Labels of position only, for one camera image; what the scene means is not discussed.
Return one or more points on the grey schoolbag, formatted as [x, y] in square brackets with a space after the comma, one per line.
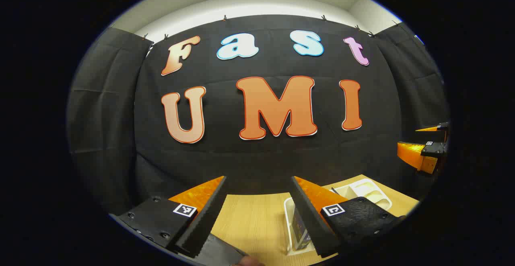
[219, 252]

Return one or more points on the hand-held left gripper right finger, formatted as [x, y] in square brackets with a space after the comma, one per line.
[312, 225]

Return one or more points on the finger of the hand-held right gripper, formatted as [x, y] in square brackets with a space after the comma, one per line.
[436, 128]
[414, 153]

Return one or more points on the white bookshelf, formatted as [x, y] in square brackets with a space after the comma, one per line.
[374, 189]

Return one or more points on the blue cover book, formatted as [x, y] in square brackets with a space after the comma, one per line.
[301, 229]

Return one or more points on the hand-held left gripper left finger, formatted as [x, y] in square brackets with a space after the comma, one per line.
[209, 217]

